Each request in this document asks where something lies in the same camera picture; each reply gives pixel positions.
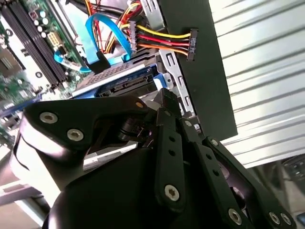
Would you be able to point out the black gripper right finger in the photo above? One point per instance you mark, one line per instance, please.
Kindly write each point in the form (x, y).
(207, 171)

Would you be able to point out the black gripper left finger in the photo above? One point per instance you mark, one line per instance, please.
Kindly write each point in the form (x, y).
(71, 119)

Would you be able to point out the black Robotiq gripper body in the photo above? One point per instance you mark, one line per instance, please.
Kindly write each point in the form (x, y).
(114, 195)

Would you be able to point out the hard disk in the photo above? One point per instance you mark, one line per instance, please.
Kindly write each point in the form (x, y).
(133, 83)

